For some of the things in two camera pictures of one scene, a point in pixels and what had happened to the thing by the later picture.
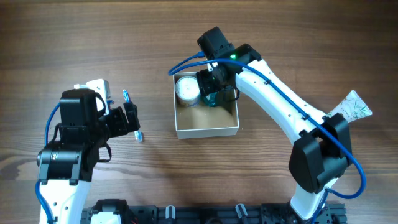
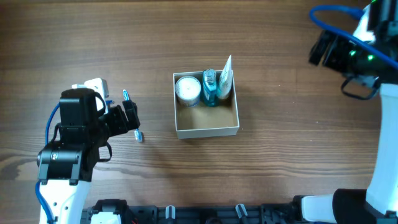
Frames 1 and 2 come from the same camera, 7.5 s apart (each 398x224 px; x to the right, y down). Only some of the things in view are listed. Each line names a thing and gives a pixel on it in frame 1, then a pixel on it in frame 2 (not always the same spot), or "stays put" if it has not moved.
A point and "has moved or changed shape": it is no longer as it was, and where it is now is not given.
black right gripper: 204,83 -> 321,47
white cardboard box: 203,121 stays put
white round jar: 188,91 stays put
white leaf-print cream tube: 352,107 has moved or changed shape
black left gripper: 131,116 stays put
